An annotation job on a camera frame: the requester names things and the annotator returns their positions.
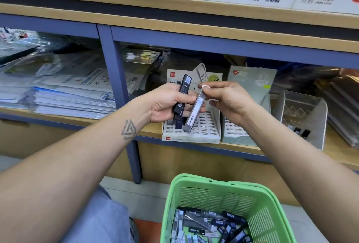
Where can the pile of lead cases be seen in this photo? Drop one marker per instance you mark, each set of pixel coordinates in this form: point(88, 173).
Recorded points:
point(210, 226)

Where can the clear plastic display box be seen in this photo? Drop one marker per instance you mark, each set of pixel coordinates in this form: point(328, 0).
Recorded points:
point(314, 111)

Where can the colourful printed mat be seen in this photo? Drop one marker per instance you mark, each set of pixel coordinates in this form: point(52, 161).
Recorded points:
point(148, 231)

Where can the person's left forearm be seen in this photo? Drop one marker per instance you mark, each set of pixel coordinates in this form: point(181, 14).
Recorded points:
point(61, 178)

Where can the white display box red label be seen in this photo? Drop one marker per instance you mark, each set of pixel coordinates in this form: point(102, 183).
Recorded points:
point(205, 133)

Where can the green plastic basket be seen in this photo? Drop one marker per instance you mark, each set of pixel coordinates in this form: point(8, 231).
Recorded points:
point(235, 189)

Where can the dark plastic-wrapped packs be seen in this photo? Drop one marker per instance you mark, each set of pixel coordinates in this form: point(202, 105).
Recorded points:
point(345, 105)

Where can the pale green display box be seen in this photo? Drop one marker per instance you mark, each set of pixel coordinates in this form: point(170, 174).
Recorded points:
point(258, 80)

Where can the stack of wrapped paper packs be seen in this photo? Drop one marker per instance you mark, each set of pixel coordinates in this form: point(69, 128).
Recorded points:
point(78, 83)

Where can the person's left hand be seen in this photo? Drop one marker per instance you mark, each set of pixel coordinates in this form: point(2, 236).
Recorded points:
point(160, 102)

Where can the person's right hand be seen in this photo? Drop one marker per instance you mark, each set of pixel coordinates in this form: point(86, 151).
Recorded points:
point(233, 99)

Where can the person's right forearm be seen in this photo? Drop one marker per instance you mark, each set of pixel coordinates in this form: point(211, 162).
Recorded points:
point(314, 178)

